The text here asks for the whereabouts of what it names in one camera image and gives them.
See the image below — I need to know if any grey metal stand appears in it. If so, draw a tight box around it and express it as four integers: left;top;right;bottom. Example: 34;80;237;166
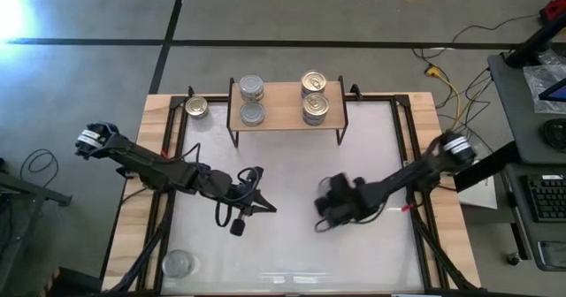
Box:
0;155;74;297

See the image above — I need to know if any yellow extension cable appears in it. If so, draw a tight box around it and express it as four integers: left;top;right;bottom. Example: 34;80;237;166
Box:
424;65;492;139

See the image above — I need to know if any wooden shelf with black frame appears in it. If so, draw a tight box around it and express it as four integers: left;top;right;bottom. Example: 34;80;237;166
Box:
226;75;350;149

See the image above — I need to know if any black round device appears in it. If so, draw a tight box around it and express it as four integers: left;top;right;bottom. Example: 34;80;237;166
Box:
541;118;566;152

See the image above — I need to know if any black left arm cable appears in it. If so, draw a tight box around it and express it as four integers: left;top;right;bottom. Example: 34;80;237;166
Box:
214;166;266;228

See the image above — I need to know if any black floor cable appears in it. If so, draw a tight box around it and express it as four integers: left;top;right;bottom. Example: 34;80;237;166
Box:
410;12;543;62

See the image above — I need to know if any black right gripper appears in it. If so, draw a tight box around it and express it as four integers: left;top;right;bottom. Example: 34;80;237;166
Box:
313;171;384;230

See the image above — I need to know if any white paper sheet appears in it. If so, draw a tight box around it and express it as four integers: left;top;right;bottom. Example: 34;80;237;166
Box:
457;172;499;209

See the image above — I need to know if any black keyboard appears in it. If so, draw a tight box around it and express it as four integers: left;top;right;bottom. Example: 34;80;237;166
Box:
521;174;566;224

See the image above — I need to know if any office desk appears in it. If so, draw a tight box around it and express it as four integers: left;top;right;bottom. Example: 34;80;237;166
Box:
487;51;566;271

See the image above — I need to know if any black metal table frame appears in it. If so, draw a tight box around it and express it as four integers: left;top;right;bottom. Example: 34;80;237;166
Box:
99;84;483;297

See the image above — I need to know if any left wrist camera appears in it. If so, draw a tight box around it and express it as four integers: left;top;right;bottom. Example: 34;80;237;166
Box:
229;168;256;192

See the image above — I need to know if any grey tablet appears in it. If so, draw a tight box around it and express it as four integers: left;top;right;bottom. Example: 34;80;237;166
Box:
537;239;566;271

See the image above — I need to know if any clear plastic bag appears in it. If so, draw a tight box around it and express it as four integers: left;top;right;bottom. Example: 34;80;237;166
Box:
523;62;566;115

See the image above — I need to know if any black cable loop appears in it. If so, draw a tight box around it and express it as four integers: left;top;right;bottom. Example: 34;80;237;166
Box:
19;148;60;188

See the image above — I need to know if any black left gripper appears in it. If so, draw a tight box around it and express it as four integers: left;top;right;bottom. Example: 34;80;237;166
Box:
203;165;279;239

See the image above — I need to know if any black case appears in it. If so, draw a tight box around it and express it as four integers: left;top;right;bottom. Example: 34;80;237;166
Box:
46;265;105;297

